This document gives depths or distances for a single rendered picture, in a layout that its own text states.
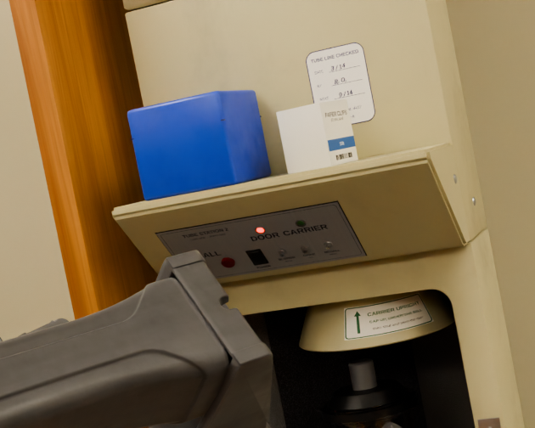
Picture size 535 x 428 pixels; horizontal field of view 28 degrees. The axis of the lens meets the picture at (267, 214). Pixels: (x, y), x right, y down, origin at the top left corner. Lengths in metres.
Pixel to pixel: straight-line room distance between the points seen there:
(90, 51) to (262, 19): 0.20
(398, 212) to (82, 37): 0.41
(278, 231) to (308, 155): 0.08
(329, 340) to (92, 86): 0.37
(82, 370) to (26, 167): 1.25
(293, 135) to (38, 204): 0.80
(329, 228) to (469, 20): 0.55
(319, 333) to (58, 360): 0.66
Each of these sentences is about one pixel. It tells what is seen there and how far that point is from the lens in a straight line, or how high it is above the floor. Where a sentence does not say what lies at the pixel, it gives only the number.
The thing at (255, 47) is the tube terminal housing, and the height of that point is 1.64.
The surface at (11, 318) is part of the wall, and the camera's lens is 1.80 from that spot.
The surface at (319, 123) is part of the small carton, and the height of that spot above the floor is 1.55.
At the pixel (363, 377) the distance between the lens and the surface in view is 1.19.
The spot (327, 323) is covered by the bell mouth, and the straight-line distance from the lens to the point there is 1.14.
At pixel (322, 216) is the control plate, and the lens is 1.00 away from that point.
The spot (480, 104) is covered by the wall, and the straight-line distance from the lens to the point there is 1.48.
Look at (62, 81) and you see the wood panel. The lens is 1.12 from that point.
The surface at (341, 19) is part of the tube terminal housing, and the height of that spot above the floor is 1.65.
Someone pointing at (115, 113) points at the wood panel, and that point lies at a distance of 1.21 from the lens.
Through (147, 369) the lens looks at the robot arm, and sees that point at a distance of 0.52.
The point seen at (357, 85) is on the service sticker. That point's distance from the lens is 1.07.
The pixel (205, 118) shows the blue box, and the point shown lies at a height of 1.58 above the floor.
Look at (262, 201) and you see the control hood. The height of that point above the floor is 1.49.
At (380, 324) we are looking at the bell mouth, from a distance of 1.12.
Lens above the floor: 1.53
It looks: 3 degrees down
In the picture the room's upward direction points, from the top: 11 degrees counter-clockwise
